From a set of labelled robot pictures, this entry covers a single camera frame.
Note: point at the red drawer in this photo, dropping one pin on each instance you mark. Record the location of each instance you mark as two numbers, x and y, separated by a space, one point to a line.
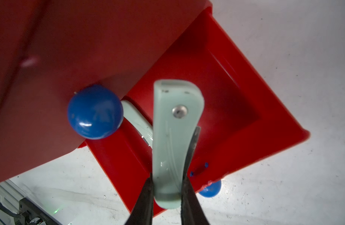
243 121
51 49

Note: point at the red bottom drawer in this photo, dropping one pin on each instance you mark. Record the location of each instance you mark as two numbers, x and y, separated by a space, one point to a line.
243 121

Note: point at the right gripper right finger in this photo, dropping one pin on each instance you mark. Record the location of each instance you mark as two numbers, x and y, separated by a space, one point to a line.
191 211

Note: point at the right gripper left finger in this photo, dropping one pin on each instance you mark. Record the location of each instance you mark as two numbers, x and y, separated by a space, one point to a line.
142 213

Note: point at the blue bottom drawer knob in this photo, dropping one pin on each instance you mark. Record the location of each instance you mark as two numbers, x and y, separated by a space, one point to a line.
211 190

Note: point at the blue drawer knob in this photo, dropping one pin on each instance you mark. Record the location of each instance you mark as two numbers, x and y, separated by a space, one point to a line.
95 112
211 190

